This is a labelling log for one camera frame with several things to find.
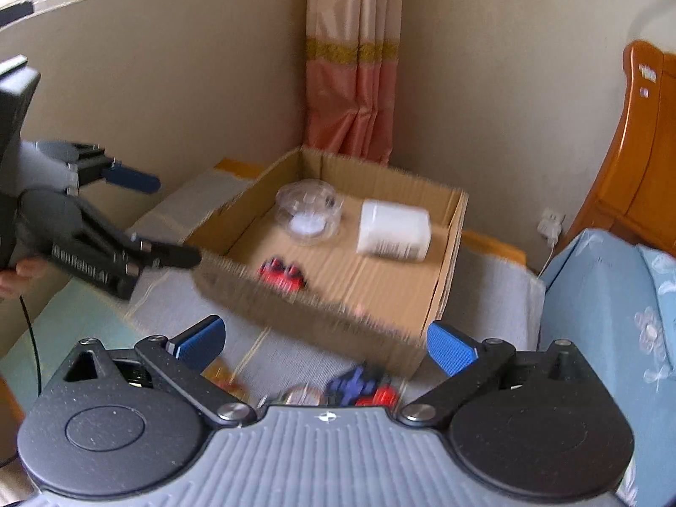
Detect wooden bed headboard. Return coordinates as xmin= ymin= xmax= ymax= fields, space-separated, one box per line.
xmin=557 ymin=40 xmax=676 ymax=255

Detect red black toy in box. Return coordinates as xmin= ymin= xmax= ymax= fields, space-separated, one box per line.
xmin=258 ymin=256 xmax=306 ymax=292

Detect clear round plastic container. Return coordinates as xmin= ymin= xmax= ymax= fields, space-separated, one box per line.
xmin=275 ymin=180 xmax=344 ymax=245

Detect pink orange curtain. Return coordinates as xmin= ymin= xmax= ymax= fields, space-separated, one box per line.
xmin=305 ymin=0 xmax=402 ymax=164

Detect person's left hand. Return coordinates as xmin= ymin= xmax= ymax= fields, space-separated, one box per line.
xmin=0 ymin=258 xmax=47 ymax=300

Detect grey checked blanket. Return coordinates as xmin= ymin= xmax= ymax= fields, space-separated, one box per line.
xmin=1 ymin=152 xmax=544 ymax=409

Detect blue floral bedding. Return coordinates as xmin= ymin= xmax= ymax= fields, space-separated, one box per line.
xmin=540 ymin=229 xmax=675 ymax=506

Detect blue cube toy red buttons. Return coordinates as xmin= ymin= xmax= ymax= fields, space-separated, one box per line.
xmin=324 ymin=363 xmax=400 ymax=410

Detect brown cardboard box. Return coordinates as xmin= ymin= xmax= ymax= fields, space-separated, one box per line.
xmin=187 ymin=148 xmax=469 ymax=378

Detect black cable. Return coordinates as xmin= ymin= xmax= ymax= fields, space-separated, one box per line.
xmin=0 ymin=294 xmax=44 ymax=468

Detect white wall plug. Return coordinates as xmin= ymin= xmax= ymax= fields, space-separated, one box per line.
xmin=536 ymin=208 xmax=565 ymax=248

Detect white plastic bottle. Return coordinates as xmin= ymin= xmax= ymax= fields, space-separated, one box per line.
xmin=356 ymin=199 xmax=432 ymax=261

